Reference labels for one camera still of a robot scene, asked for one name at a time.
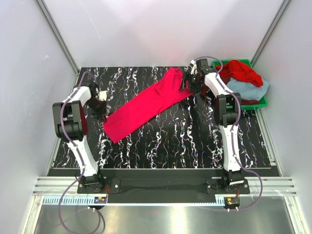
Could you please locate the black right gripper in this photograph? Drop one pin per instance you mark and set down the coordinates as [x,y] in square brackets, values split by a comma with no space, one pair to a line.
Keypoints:
[189,83]

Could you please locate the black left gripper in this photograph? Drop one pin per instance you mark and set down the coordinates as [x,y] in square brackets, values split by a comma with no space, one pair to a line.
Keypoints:
[99,111]

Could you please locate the pink t shirt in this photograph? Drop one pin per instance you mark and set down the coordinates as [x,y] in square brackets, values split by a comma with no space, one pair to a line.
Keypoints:
[146,105]

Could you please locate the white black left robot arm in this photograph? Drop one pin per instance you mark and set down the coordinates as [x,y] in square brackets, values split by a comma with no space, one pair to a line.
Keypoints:
[71,126]

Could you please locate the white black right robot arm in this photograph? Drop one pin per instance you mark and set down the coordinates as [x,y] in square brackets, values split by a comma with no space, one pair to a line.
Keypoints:
[227,111]

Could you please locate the red t shirt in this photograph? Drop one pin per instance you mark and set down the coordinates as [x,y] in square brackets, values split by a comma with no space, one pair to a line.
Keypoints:
[240,72]

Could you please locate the maroon t shirt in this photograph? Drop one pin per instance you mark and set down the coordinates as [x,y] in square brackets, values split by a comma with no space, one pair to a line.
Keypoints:
[205,90]

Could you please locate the light blue t shirt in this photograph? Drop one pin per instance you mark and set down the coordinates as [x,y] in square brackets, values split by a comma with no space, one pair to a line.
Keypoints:
[248,91]

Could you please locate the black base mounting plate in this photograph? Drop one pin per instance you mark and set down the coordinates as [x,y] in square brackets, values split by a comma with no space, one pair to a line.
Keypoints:
[142,173]

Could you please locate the green plastic bin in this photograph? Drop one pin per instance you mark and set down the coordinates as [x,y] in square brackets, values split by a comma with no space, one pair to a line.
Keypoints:
[262,103]

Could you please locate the left orange connector board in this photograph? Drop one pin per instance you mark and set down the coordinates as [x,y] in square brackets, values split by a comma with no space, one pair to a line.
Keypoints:
[100,200]

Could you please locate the orange connector board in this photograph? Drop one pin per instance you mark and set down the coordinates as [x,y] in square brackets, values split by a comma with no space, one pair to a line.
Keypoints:
[100,200]
[232,201]

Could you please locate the right orange connector board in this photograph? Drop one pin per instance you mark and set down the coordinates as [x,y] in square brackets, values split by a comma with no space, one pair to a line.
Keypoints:
[232,201]

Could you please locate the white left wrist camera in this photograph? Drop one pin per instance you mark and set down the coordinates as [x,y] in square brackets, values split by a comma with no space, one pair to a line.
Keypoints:
[103,95]

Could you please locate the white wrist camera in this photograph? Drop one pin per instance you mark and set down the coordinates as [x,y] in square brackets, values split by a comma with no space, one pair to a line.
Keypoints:
[193,67]
[103,95]

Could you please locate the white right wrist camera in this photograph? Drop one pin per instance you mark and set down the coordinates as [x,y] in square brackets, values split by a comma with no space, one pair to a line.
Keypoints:
[193,67]

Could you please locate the left aluminium corner post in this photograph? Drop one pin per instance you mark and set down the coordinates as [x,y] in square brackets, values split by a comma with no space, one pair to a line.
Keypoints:
[56,33]

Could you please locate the aluminium corner post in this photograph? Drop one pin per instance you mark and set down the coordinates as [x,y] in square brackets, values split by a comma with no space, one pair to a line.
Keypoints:
[271,29]
[56,33]

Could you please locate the right aluminium corner post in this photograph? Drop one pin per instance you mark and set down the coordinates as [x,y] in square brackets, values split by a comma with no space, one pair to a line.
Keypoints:
[271,29]

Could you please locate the aluminium front frame rail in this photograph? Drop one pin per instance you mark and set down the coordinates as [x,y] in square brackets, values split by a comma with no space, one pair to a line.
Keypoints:
[268,186]

